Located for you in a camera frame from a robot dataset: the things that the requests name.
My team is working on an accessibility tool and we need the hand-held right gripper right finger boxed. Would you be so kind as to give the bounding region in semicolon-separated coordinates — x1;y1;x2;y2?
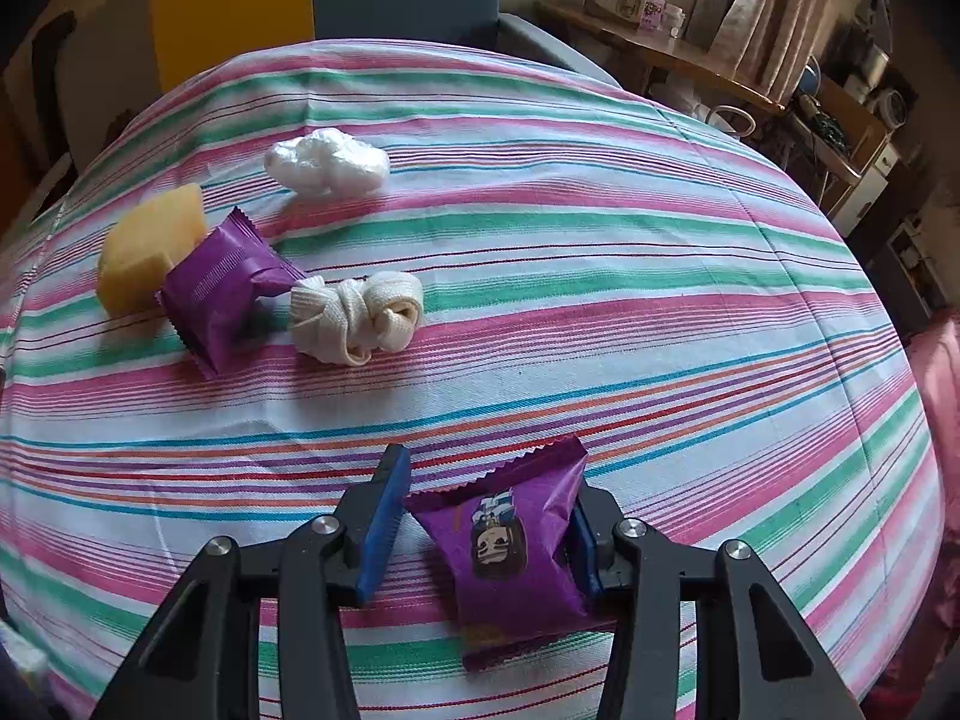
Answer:
566;484;863;720

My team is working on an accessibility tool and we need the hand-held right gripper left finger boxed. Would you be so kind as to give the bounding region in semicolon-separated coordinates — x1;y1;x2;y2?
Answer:
94;444;413;720

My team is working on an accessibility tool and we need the purple cartoon-face snack packet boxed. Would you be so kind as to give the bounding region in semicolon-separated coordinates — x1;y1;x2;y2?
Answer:
403;433;617;672

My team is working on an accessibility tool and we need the white knotted cloth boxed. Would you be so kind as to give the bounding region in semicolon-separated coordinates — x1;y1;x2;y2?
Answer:
289;270;425;365

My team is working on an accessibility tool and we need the plain purple snack packet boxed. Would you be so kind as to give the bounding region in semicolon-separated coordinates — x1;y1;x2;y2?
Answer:
155;208;308;381

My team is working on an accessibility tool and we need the yellow sponge block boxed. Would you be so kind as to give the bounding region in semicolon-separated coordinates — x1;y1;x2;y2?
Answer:
97;182;209;317

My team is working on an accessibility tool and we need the white crumpled plastic bag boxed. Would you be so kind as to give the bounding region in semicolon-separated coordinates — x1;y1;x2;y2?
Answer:
264;129;392;198

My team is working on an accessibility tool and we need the pink cloth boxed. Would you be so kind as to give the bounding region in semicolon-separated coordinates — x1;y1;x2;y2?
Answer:
902;313;960;511

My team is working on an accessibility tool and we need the wooden cabinet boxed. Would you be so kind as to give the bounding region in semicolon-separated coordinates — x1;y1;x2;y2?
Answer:
787;77;902;239

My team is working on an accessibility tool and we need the wooden desk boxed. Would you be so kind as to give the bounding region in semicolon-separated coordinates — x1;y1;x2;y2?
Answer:
534;0;788;119

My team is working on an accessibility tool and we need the yellow chair back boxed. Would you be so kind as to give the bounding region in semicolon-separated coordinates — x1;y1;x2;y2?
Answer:
150;0;316;100

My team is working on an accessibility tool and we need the pink patterned curtain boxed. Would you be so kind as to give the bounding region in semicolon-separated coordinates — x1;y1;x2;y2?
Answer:
686;0;846;92

